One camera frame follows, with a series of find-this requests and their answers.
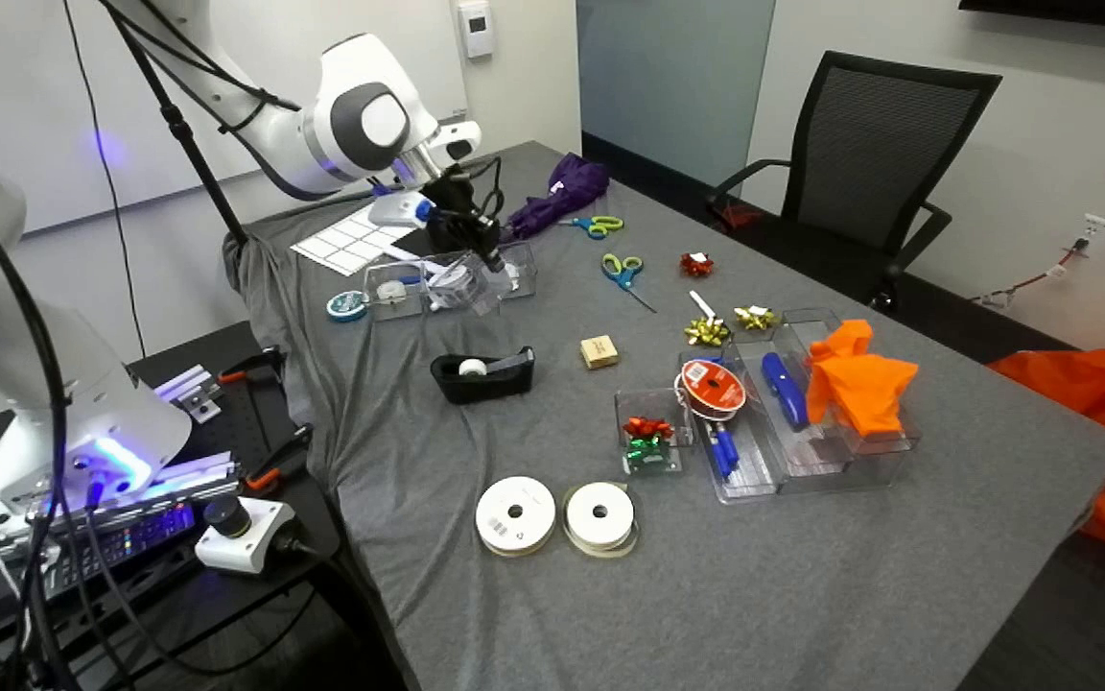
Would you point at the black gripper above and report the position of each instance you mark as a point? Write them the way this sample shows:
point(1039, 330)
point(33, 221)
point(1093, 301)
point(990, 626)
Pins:
point(459, 210)

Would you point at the clear packaged tape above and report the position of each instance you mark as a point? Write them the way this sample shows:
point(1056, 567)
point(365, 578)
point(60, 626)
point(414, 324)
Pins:
point(479, 287)

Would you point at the square clear plastic container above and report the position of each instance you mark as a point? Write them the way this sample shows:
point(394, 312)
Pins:
point(524, 287)

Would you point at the white tape roll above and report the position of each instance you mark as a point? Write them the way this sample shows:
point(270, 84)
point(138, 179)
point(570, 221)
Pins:
point(389, 292)

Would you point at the black tape dispenser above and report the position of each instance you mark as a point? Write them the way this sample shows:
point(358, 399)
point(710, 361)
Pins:
point(507, 384)

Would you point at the small clear plastic container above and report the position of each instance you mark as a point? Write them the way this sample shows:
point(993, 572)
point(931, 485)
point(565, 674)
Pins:
point(629, 404)

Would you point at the black cup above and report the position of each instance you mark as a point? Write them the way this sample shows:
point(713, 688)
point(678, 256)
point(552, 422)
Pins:
point(428, 238)

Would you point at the white framed tablet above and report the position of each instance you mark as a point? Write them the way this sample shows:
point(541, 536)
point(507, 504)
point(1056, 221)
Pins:
point(403, 248)

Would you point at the long clear plastic tray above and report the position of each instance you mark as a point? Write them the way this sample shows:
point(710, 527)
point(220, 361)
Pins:
point(414, 306)

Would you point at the white label sheet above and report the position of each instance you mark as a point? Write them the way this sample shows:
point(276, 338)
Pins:
point(348, 244)

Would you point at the blue round tin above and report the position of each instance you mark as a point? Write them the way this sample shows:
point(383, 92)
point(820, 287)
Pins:
point(348, 306)

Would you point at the beige wooden block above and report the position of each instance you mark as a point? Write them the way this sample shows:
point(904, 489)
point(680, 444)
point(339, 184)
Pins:
point(601, 351)

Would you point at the red gift bow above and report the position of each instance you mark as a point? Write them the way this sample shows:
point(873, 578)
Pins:
point(695, 267)

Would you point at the small white stick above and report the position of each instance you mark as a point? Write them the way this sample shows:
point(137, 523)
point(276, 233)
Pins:
point(704, 306)

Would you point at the yellow gift bow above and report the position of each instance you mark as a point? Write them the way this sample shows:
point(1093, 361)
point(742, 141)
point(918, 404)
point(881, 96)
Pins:
point(752, 317)
point(706, 330)

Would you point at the small red bows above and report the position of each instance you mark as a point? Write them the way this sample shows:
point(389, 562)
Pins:
point(646, 429)

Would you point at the frosted glass panel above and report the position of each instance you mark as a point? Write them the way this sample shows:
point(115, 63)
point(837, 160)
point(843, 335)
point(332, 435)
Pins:
point(674, 78)

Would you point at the small green bow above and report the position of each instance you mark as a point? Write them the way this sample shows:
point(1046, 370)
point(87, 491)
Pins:
point(648, 450)

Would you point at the red ribbon spool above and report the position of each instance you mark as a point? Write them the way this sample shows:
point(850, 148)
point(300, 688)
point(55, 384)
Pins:
point(710, 388)

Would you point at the large white ribbon spool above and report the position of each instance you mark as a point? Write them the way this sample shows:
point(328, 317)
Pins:
point(516, 514)

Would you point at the small white ribbon spool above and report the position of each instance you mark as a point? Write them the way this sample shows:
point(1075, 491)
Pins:
point(601, 519)

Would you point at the black tripod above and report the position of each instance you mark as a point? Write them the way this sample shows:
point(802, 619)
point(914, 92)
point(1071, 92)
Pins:
point(181, 128)

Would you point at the silver metal block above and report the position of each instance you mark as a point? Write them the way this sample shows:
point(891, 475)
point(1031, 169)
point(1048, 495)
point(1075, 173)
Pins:
point(190, 388)

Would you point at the white controller black knob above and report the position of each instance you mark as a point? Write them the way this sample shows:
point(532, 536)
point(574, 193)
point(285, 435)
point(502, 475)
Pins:
point(240, 536)

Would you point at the orange tissue paper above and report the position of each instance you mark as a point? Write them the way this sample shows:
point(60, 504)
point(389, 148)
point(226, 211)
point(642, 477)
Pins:
point(862, 384)

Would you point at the black mesh office chair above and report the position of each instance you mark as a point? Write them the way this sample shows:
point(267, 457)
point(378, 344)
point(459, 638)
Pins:
point(883, 141)

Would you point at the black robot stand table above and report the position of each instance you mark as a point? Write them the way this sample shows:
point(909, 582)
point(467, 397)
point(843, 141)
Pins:
point(298, 617)

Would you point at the grey tablecloth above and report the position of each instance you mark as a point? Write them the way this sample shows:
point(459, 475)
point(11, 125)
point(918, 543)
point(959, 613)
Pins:
point(770, 578)

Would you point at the white wall thermostat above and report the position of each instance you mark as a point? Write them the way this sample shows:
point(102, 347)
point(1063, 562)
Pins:
point(475, 24)

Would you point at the white wall outlet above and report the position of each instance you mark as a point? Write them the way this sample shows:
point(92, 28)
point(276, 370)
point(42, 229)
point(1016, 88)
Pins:
point(1093, 237)

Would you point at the black wall television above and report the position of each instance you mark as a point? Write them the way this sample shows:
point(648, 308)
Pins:
point(1063, 9)

